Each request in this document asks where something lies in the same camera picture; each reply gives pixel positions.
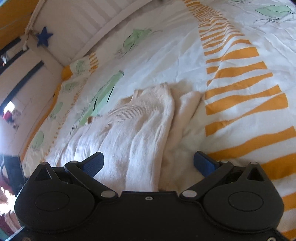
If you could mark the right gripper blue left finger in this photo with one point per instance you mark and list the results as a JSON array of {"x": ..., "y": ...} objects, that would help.
[{"x": 84, "y": 173}]

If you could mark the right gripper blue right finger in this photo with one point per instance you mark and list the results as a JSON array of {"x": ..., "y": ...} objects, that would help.
[{"x": 213, "y": 173}]

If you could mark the cream knit sweater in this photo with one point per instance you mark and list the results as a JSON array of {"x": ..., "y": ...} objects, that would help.
[{"x": 136, "y": 138}]

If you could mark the white duvet orange green print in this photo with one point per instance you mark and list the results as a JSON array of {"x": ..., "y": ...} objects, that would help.
[{"x": 239, "y": 55}]

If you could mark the blue star decoration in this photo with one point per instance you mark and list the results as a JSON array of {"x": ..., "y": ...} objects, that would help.
[{"x": 43, "y": 37}]

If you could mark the white wooden bed frame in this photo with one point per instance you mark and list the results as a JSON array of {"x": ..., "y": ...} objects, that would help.
[{"x": 30, "y": 74}]

